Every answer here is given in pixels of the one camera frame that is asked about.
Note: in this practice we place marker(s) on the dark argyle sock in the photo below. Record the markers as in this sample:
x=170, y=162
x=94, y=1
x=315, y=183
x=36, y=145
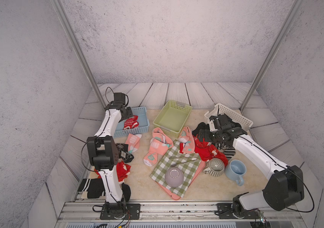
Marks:
x=124, y=155

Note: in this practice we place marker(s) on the metal tongs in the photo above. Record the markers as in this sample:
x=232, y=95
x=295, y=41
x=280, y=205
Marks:
x=179, y=160

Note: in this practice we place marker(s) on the black sock at edge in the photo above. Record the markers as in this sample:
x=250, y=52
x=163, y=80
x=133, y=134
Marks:
x=94, y=188

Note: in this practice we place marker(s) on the black white striped sock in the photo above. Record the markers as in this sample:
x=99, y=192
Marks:
x=228, y=151

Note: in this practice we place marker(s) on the green checkered cloth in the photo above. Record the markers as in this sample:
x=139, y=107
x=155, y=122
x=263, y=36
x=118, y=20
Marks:
x=189, y=169

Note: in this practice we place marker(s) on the red white striped sock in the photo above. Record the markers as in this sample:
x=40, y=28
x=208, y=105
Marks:
x=131, y=123

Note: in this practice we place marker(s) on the pink sock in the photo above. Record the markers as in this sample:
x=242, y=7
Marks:
x=133, y=142
x=159, y=145
x=186, y=141

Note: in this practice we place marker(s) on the red sock centre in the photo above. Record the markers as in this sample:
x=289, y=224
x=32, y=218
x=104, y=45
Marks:
x=208, y=151

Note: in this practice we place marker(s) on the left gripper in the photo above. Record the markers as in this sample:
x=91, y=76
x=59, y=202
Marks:
x=130, y=113

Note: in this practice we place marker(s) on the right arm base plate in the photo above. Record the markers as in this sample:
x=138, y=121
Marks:
x=227, y=211

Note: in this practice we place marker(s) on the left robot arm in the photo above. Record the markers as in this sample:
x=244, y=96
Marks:
x=104, y=156

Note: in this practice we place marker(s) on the white plastic basket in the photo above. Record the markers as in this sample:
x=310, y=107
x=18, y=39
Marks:
x=233, y=114

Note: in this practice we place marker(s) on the blue plastic basket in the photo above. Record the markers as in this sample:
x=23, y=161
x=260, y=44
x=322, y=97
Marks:
x=142, y=120

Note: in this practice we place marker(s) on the pink sock right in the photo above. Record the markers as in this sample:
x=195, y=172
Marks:
x=186, y=141

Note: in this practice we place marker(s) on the front aluminium rail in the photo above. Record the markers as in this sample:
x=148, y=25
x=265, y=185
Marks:
x=179, y=214

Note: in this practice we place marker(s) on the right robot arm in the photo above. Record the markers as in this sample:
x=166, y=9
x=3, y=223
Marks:
x=285, y=185

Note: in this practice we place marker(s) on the pink sock left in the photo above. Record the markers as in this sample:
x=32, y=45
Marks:
x=133, y=142

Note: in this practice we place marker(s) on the grey upturned bowl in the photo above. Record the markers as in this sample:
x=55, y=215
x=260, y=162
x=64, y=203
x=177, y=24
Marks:
x=174, y=177

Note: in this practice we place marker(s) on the green plastic basket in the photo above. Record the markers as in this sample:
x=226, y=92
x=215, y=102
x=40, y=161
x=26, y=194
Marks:
x=173, y=117

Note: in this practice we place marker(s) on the striped ceramic mug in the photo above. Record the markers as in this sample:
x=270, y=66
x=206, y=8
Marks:
x=214, y=167

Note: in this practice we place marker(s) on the left metal frame post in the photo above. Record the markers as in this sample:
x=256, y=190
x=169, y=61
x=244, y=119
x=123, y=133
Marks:
x=59, y=9

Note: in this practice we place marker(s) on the pink sock centre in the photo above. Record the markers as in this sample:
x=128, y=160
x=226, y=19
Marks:
x=159, y=145

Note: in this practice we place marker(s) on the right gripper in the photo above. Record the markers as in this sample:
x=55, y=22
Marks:
x=206, y=138

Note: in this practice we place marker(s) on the red santa sock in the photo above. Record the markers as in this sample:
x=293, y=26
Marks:
x=123, y=170

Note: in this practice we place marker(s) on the light blue mug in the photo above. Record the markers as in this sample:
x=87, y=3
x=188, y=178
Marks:
x=235, y=171

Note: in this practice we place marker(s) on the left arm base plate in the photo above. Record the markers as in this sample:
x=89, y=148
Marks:
x=112, y=211

